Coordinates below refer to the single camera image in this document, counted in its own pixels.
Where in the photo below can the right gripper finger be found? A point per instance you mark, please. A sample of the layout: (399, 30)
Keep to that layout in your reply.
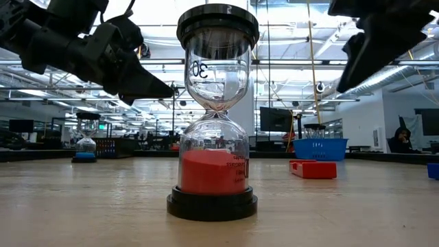
(374, 51)

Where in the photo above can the white sand hourglass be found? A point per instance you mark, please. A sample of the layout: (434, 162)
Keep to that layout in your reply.
(325, 133)

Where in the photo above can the red sand hourglass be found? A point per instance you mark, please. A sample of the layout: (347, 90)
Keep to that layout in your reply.
(212, 171)

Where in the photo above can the red plastic pencil sharpener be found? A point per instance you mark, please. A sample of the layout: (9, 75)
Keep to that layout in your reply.
(313, 170)

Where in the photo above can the black plastic basket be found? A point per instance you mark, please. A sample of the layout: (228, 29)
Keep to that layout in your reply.
(115, 147)

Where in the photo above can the black light stand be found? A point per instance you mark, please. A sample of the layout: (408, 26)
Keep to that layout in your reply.
(173, 116)

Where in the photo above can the blue sand hourglass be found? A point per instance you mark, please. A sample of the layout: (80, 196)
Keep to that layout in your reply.
(85, 155)

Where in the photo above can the black desk monitor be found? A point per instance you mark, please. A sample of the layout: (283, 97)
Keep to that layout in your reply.
(20, 126)
(428, 121)

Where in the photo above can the person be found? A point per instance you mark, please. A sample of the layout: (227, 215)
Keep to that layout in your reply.
(401, 140)

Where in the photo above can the blue plastic basket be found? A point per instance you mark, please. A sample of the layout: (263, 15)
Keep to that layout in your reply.
(320, 150)

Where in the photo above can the red chair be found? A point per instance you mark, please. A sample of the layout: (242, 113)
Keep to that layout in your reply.
(288, 139)

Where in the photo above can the blue flat card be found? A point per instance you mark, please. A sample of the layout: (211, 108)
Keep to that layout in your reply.
(433, 171)

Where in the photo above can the black overhead camera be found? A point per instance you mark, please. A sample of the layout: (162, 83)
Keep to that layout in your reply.
(145, 51)

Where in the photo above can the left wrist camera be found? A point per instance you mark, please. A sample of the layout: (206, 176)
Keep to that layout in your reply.
(75, 12)

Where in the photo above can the black aluminium table frame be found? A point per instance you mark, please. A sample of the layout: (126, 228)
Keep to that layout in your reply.
(41, 155)

